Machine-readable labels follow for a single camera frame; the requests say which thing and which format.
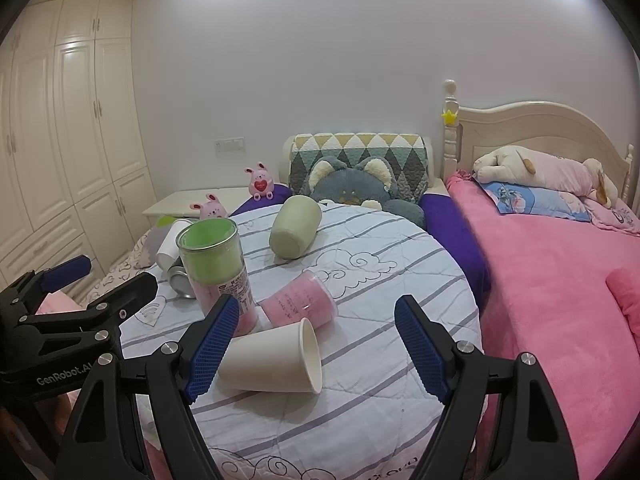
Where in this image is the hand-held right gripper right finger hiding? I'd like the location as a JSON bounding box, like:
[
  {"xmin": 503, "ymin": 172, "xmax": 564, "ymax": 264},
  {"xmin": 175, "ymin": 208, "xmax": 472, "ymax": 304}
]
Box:
[{"xmin": 394, "ymin": 295, "xmax": 584, "ymax": 480}]

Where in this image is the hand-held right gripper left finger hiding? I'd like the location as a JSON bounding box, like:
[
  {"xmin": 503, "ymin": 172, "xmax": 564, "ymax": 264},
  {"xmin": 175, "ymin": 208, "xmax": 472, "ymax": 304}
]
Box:
[{"xmin": 57, "ymin": 294, "xmax": 241, "ymax": 480}]

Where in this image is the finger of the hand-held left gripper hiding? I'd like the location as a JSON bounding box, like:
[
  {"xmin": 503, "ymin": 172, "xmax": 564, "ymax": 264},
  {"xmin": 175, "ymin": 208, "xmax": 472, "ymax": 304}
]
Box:
[
  {"xmin": 0, "ymin": 254, "xmax": 94, "ymax": 332},
  {"xmin": 20, "ymin": 273, "xmax": 159, "ymax": 347}
]

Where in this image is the white paper cup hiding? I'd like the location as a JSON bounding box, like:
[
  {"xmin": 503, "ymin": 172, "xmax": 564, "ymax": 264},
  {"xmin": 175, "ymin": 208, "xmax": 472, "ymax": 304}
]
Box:
[{"xmin": 217, "ymin": 317, "xmax": 323, "ymax": 394}]

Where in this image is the silver metal cup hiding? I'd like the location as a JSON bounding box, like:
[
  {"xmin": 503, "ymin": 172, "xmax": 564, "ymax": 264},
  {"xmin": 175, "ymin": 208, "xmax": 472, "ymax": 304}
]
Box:
[{"xmin": 167, "ymin": 255, "xmax": 199, "ymax": 300}]

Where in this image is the small white cup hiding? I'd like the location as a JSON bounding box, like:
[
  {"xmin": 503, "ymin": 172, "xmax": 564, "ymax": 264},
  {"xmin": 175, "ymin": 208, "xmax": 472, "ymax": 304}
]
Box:
[{"xmin": 155, "ymin": 218, "xmax": 196, "ymax": 272}]

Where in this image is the green cup in clear sleeve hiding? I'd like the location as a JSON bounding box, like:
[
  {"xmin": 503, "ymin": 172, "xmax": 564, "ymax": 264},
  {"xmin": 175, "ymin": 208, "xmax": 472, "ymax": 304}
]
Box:
[{"xmin": 176, "ymin": 217, "xmax": 261, "ymax": 335}]

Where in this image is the pink cup in clear sleeve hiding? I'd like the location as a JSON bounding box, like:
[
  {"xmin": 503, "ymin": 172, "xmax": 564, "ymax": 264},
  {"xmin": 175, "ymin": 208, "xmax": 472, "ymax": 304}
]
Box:
[{"xmin": 257, "ymin": 269, "xmax": 339, "ymax": 331}]

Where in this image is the pale green cup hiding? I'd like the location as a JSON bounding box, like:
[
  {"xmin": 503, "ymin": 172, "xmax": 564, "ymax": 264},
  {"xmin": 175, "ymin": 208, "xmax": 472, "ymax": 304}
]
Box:
[{"xmin": 269, "ymin": 195, "xmax": 323, "ymax": 260}]

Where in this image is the heart print sheet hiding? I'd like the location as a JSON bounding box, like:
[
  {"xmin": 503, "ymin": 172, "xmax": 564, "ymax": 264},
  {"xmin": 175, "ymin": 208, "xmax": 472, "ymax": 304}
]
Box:
[{"xmin": 85, "ymin": 227, "xmax": 161, "ymax": 306}]

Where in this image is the light pink cloth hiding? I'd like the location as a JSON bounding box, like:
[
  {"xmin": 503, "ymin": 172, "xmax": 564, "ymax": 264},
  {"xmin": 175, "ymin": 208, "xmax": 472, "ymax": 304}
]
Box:
[{"xmin": 34, "ymin": 291, "xmax": 83, "ymax": 317}]

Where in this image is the white nightstand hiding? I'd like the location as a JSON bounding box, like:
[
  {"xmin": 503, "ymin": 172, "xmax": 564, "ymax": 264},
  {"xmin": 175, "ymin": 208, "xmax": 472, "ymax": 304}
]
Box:
[{"xmin": 142, "ymin": 186, "xmax": 253, "ymax": 221}]

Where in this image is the cream wardrobe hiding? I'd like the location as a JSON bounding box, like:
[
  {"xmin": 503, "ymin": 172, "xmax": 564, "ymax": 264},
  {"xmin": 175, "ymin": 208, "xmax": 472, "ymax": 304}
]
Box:
[{"xmin": 0, "ymin": 0, "xmax": 160, "ymax": 288}]

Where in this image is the pink fleece blanket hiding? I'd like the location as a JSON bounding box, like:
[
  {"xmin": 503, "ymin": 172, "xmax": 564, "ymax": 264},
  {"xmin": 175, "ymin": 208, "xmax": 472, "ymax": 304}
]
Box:
[{"xmin": 445, "ymin": 172, "xmax": 640, "ymax": 480}]

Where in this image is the pink bunny toy with heart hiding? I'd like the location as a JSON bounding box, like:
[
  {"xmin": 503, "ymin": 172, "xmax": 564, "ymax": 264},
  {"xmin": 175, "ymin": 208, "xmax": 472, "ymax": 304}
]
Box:
[{"xmin": 243, "ymin": 161, "xmax": 275, "ymax": 200}]

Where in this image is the grey cat plush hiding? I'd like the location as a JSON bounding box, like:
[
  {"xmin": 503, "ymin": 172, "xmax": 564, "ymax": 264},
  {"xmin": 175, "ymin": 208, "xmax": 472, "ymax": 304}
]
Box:
[{"xmin": 299, "ymin": 156, "xmax": 426, "ymax": 228}]

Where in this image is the blue printed pillow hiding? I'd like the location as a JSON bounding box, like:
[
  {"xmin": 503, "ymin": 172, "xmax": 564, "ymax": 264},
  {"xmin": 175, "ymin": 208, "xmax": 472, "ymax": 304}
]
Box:
[{"xmin": 478, "ymin": 179, "xmax": 592, "ymax": 222}]

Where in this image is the triangle pattern quilted headboard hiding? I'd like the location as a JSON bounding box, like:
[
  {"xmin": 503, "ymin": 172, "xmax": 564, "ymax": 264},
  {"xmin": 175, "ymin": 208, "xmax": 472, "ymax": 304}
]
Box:
[{"xmin": 283, "ymin": 132, "xmax": 437, "ymax": 206}]

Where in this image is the pink and cream plush dog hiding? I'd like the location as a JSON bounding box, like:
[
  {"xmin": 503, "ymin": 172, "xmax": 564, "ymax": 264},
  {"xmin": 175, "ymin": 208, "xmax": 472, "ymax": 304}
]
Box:
[{"xmin": 472, "ymin": 145, "xmax": 619, "ymax": 209}]

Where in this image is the pink embroidered pillow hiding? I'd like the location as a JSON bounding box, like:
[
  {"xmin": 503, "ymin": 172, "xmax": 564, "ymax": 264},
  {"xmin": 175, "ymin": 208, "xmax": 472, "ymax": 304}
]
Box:
[{"xmin": 582, "ymin": 195, "xmax": 640, "ymax": 237}]

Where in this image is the cream wooden bed headboard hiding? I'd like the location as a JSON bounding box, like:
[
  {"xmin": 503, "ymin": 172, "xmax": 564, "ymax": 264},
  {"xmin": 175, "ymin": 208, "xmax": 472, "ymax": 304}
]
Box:
[{"xmin": 442, "ymin": 79, "xmax": 640, "ymax": 201}]

